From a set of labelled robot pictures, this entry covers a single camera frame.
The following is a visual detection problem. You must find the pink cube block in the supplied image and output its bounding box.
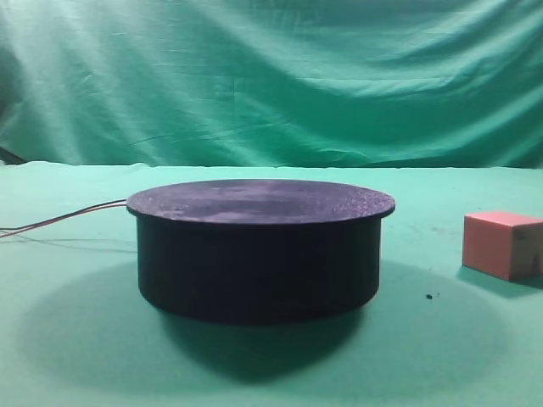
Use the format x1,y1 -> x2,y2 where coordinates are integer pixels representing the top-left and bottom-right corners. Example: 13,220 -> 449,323
462,211 -> 542,282

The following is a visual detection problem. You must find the black round turntable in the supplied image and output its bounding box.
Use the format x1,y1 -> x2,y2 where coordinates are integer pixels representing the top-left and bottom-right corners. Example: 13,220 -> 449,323
126,179 -> 395,326

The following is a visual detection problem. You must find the green backdrop cloth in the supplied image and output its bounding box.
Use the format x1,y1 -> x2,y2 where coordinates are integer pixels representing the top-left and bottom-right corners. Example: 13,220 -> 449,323
1,1 -> 542,168

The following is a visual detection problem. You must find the green table cloth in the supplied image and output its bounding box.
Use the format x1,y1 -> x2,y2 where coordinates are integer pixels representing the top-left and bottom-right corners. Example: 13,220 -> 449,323
1,162 -> 542,406

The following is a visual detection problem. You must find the black wire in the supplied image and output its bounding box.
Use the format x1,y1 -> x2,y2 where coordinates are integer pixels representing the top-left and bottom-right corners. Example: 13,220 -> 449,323
0,203 -> 130,239

